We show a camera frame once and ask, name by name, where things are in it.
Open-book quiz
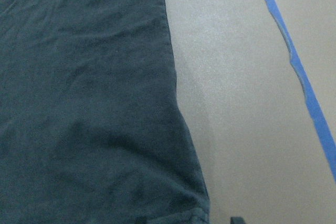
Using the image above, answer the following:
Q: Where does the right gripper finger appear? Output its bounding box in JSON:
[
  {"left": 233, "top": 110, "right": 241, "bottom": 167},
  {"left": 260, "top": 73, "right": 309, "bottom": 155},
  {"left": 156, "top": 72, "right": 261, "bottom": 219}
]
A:
[{"left": 230, "top": 217, "right": 246, "bottom": 224}]

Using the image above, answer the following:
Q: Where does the black graphic t-shirt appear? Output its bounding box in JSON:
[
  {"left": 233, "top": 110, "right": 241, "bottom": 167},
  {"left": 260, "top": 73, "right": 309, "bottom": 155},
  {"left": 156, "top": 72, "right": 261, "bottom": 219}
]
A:
[{"left": 1, "top": 0, "right": 210, "bottom": 223}]

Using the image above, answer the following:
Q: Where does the brown table mat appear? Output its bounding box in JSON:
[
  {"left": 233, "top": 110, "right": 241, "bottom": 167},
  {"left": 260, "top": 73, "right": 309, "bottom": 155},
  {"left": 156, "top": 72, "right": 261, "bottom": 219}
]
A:
[{"left": 165, "top": 0, "right": 335, "bottom": 223}]

